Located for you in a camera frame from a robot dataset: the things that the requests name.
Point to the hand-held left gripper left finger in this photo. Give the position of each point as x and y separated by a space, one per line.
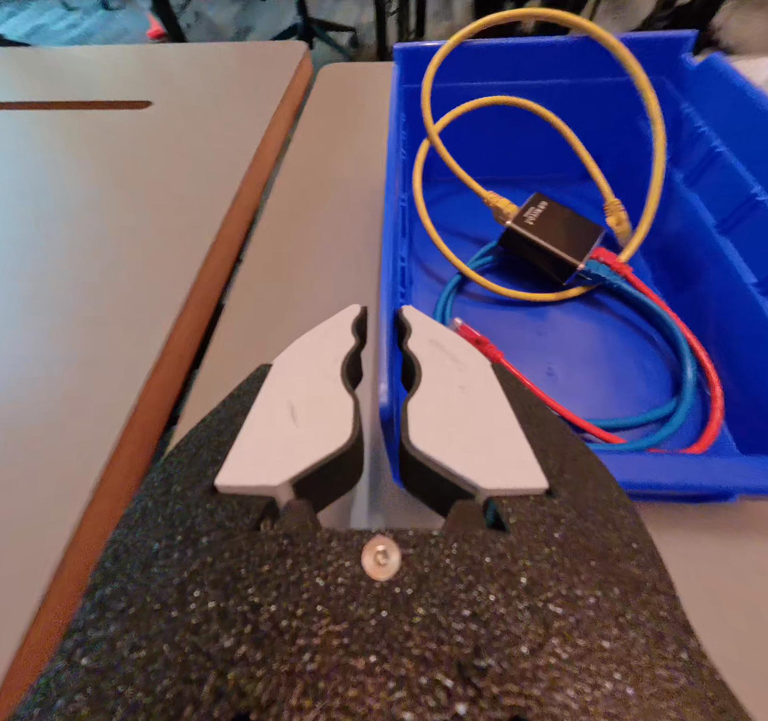
300 409

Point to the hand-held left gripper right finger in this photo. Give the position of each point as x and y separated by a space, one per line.
462 415

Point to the black network adapter box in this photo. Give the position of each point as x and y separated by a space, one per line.
552 235

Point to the blue storage bin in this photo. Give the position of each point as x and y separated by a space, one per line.
540 103

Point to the black office chair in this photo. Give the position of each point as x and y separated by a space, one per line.
312 19

